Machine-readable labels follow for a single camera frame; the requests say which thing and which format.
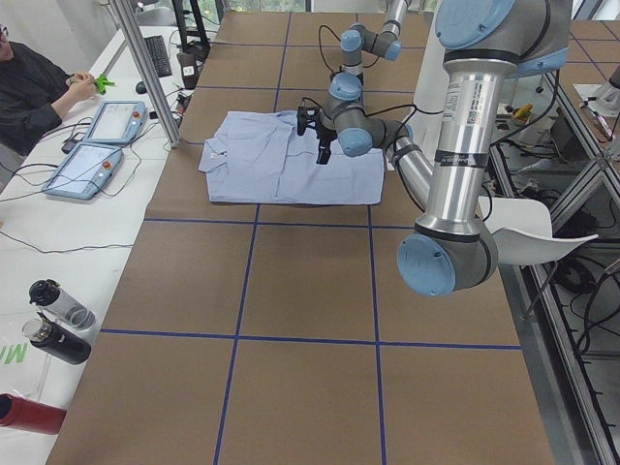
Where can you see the light blue striped shirt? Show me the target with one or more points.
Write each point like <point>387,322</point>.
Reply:
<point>258,158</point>

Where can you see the white curved chair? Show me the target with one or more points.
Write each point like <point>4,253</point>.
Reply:
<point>522,231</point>

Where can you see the aluminium frame rail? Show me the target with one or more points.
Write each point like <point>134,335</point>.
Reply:
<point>566,313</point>

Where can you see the black insulated bottle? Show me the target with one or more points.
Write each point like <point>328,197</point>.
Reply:
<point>56,341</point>

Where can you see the blue teach pendant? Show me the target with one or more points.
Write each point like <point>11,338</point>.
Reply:
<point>117,122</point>
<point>85,171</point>

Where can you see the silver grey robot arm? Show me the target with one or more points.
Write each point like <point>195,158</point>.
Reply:
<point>385,45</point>
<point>485,43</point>

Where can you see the green toy object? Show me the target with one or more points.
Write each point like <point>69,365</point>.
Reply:
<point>102,83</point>

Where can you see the lower blue teach pendant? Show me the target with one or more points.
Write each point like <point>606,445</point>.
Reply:
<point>85,171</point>

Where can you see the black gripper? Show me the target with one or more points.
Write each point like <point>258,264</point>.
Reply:
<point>325,136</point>

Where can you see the grey metal frame post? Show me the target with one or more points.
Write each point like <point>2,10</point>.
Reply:
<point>124,13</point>

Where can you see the upper blue teach pendant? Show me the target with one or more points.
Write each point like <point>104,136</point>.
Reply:
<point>117,122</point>

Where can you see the black computer mouse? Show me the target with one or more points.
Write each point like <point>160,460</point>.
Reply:
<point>140,88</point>

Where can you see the black keyboard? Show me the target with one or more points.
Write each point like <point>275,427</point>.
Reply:
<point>158,52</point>

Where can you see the clear water bottle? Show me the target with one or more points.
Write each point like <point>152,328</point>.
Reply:
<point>48,295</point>

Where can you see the red bottle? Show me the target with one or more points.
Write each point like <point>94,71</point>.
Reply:
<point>24,414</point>

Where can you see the person in black top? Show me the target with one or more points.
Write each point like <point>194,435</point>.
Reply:
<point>36,94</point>

